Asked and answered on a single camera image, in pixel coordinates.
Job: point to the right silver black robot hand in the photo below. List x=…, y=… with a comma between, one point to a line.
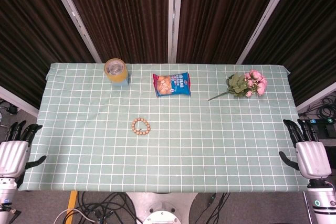
x=312, y=158

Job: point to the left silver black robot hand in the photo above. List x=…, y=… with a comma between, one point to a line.
x=13, y=155

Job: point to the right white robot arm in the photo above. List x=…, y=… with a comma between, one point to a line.
x=323, y=203

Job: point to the black box with green lights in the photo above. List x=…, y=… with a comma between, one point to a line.
x=326, y=128

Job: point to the black chair base casters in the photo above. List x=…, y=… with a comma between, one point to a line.
x=10, y=109

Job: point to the pink artificial flower bouquet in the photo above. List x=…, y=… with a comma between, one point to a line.
x=252, y=83

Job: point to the green checked tablecloth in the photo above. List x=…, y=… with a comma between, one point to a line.
x=183, y=142

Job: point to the yellowish packing tape roll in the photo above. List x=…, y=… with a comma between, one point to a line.
x=118, y=77

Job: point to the blue snack bag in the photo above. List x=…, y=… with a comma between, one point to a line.
x=172, y=85

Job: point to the low aluminium partition rail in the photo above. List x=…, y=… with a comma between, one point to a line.
x=18, y=102
x=317, y=96

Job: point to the slanted aluminium partition post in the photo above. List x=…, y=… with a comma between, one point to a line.
x=76, y=22
x=265, y=19

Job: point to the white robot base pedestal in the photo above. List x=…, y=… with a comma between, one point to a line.
x=160, y=205

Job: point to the upright aluminium partition post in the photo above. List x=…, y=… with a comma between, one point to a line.
x=174, y=16

